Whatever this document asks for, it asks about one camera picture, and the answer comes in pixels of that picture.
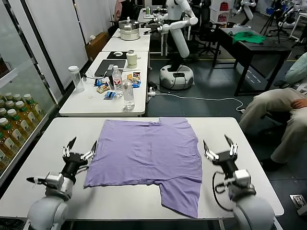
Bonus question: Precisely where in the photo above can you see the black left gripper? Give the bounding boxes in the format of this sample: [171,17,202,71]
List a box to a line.
[61,137,98,180]

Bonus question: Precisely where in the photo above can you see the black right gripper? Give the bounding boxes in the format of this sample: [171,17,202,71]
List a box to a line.
[203,134,239,175]

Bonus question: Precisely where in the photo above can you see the purple t-shirt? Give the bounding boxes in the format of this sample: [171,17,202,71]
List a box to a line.
[83,116,203,219]

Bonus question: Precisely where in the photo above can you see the white side table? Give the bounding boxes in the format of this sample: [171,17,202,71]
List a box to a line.
[59,50,149,117]

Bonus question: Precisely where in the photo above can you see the black office chair under person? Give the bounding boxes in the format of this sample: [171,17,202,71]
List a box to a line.
[258,111,292,135]

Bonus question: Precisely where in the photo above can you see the seated person beige trousers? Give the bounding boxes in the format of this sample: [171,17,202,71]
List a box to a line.
[238,51,307,172]

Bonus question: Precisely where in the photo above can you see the clear tumbler white lid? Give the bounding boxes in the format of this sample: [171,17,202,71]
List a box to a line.
[68,65,85,93]

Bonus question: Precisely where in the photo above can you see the tall clear water bottle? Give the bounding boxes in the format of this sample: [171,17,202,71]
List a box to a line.
[122,80,135,111]

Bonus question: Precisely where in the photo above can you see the red label water bottle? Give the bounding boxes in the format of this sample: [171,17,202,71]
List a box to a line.
[112,65,123,98]

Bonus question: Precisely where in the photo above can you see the grey closed laptop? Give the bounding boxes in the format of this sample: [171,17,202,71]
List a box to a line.
[94,59,127,78]

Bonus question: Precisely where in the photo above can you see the metal floor outlet box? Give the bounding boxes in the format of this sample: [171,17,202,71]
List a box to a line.
[289,194,307,209]

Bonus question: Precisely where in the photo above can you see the black mouse pad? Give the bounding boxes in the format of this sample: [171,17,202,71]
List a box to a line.
[106,51,128,60]

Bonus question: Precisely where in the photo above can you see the cream thermos jug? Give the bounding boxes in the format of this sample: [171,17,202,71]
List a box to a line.
[126,49,142,69]

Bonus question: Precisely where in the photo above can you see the brown cardboard box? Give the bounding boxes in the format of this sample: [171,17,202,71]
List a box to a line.
[85,32,110,62]

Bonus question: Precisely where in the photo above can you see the black table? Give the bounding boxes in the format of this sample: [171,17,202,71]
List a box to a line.
[212,27,292,97]

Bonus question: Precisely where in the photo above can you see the white table with cooker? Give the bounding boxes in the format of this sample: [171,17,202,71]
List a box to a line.
[101,27,151,52]

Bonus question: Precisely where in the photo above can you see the empty black office chair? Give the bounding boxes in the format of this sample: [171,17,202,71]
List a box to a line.
[196,21,223,57]

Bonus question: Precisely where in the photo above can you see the green cloth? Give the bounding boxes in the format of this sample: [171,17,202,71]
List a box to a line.
[232,30,267,45]

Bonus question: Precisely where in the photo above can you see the white humanoid robot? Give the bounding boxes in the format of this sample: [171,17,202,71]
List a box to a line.
[143,0,199,91]

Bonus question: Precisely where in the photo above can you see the black tripod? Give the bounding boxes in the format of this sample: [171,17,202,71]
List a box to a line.
[260,7,290,38]

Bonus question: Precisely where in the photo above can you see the white shelf red items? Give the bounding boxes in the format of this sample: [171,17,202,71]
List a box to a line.
[210,0,232,24]

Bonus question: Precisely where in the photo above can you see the person in pink top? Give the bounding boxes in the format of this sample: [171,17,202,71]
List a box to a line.
[114,0,128,22]

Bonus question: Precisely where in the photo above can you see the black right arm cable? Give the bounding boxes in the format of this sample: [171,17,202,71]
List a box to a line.
[212,170,237,212]

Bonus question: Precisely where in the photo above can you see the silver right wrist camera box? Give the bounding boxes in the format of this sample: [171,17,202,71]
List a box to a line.
[234,169,251,185]

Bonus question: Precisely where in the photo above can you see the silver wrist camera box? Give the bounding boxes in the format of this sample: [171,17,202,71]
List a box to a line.
[45,172,65,190]
[234,169,251,185]

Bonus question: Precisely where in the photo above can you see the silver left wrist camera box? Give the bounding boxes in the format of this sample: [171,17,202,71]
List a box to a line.
[45,172,65,190]

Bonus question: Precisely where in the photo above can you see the white floor cable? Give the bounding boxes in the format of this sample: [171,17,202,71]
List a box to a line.
[153,92,245,113]

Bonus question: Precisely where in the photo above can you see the left wrist camera cable plug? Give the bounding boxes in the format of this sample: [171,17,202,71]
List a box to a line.
[26,176,48,186]

